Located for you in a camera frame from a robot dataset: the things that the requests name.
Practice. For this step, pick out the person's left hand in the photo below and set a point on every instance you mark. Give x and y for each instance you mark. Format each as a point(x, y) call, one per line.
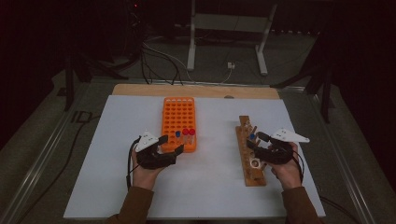
point(143, 177)

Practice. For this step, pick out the dark equipment with red light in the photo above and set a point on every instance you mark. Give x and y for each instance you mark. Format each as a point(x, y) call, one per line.
point(135, 18)

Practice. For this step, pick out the blue-capped clear tube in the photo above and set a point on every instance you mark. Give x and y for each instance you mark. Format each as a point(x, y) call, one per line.
point(252, 136)
point(177, 134)

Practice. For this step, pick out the person's right hand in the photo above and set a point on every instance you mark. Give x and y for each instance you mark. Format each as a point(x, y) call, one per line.
point(289, 174)

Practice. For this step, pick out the wooden tube rack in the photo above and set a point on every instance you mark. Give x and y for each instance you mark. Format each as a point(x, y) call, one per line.
point(253, 179)

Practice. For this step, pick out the white table sheet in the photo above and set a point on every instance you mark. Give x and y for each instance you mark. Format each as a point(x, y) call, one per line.
point(202, 186)

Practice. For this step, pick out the orange plastic tube rack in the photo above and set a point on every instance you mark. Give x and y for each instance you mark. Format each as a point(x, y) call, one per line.
point(179, 112)

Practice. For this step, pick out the metal floor rail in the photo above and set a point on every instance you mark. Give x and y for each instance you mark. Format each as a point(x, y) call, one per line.
point(37, 161)
point(345, 174)

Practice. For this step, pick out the grey metal stand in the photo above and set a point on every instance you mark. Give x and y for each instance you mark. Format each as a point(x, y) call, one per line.
point(230, 23)

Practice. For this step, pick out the red-capped clear tube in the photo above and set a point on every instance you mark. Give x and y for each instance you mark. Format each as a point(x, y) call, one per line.
point(192, 132)
point(185, 132)

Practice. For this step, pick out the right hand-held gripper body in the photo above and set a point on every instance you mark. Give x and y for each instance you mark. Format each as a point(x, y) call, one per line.
point(275, 154)

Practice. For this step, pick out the black tripod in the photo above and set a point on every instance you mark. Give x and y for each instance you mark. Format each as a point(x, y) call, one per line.
point(326, 93)
point(69, 87)

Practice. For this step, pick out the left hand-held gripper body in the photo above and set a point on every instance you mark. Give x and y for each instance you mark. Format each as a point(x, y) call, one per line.
point(154, 158)

